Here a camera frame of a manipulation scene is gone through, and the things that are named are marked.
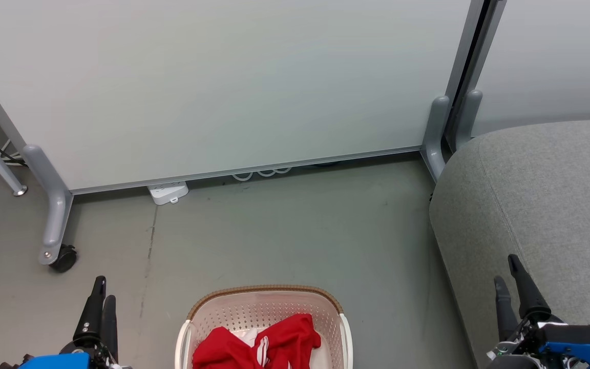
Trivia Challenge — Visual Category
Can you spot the white garment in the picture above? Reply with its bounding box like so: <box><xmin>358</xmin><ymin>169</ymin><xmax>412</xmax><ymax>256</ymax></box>
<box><xmin>228</xmin><ymin>328</ymin><xmax>261</xmax><ymax>349</ymax></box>

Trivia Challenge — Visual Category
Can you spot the white looped cable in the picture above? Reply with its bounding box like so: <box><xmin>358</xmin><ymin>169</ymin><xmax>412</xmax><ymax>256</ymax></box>
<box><xmin>230</xmin><ymin>166</ymin><xmax>293</xmax><ymax>181</ymax></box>

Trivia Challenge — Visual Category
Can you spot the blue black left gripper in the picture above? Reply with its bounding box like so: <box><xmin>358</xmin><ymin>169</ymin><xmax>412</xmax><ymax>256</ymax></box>
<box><xmin>0</xmin><ymin>275</ymin><xmax>133</xmax><ymax>369</ymax></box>

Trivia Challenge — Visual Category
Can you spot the narrow white partition panel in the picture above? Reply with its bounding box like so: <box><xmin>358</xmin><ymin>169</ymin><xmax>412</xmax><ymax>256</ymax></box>
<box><xmin>472</xmin><ymin>0</ymin><xmax>590</xmax><ymax>137</ymax></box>

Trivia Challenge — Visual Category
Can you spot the grey partition foot with caster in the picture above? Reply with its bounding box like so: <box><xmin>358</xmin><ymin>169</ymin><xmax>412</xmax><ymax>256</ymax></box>
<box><xmin>22</xmin><ymin>144</ymin><xmax>74</xmax><ymax>266</ymax></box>

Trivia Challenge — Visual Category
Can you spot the white power strip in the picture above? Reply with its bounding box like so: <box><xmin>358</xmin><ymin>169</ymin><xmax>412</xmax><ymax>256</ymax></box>
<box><xmin>147</xmin><ymin>180</ymin><xmax>189</xmax><ymax>206</ymax></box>

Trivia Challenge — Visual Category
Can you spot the cream perforated laundry basket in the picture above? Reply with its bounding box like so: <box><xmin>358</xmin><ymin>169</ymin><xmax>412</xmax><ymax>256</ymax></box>
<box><xmin>174</xmin><ymin>284</ymin><xmax>353</xmax><ymax>369</ymax></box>

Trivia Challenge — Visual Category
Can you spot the large white partition panel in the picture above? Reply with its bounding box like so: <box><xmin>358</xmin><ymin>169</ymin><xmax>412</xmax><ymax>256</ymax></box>
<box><xmin>0</xmin><ymin>0</ymin><xmax>486</xmax><ymax>196</ymax></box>

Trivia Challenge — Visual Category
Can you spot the grey fabric sofa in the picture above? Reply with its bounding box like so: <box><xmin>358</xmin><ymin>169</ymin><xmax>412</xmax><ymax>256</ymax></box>
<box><xmin>429</xmin><ymin>118</ymin><xmax>590</xmax><ymax>369</ymax></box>

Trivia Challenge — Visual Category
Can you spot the black caster wheel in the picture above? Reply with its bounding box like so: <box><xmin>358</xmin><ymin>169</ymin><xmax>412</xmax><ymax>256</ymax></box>
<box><xmin>49</xmin><ymin>244</ymin><xmax>78</xmax><ymax>273</ymax></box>

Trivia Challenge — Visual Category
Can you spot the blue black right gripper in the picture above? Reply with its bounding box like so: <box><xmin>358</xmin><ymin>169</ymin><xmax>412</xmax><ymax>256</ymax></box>
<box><xmin>486</xmin><ymin>253</ymin><xmax>590</xmax><ymax>369</ymax></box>

